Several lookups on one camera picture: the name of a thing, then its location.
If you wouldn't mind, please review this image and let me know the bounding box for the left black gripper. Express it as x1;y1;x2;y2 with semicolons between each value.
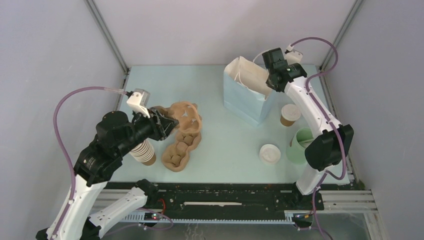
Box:
118;103;180;155

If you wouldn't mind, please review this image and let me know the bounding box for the brown pulp cup carrier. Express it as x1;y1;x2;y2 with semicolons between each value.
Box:
154;101;203;134
161;131;202;172

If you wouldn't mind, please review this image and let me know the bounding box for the stack of paper cups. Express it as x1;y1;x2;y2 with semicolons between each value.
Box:
129;139;157;166

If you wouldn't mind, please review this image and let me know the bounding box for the light blue paper bag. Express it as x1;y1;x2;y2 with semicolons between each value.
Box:
223;56;277;127

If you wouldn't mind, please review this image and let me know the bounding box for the white coffee cup lid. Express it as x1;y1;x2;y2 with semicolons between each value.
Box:
281;104;302;122

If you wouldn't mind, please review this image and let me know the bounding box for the brown paper coffee cup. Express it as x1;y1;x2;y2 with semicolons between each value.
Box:
280;115;296;127

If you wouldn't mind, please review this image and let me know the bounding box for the stack of white lids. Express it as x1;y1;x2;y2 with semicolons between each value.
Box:
259;143;282;165

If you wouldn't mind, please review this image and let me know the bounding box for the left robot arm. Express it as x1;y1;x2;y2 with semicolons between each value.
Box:
36;107;179;240

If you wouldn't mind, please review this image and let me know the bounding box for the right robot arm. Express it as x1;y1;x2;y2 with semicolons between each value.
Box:
262;48;354;209

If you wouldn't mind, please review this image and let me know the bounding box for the green cylindrical container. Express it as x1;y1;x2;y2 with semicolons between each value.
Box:
285;127;314;165

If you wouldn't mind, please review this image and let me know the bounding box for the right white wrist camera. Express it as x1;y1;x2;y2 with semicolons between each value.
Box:
284;45;303;65

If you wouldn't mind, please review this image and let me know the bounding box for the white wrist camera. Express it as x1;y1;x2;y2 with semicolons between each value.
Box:
284;45;303;65
126;88;151;119

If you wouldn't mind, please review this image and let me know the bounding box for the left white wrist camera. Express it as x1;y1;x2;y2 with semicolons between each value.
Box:
126;88;151;119

